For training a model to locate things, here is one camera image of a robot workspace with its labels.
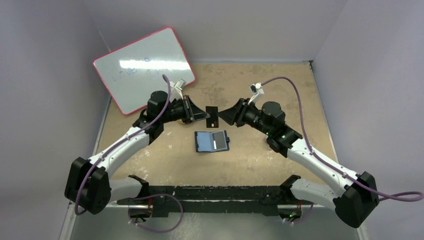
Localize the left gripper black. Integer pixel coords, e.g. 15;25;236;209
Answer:
160;95;210;125

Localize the black card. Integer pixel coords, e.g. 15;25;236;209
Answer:
205;106;219;128
212;130;228;151

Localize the blue leather card holder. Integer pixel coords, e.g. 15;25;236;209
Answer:
194;130;230;153

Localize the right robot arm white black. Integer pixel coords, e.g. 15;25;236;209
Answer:
217;98;380;228

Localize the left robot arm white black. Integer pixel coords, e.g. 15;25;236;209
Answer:
64;90;210;215

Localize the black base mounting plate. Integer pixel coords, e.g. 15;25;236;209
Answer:
118;185;310;218

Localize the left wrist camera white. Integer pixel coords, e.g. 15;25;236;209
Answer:
170;79;187;103

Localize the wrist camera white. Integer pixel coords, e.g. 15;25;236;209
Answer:
248;82;265;105
170;79;187;103

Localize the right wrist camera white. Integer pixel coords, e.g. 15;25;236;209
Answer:
248;82;265;105

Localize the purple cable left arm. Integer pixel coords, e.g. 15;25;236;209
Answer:
74;74;172;216

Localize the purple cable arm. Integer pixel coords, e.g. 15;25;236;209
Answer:
74;74;172;216
259;76;424;226

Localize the whiteboard with pink frame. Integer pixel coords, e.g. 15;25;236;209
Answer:
93;27;196;115

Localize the aluminium rail frame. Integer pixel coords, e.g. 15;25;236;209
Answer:
60;200;367;240

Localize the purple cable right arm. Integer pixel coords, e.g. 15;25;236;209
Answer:
259;76;424;226

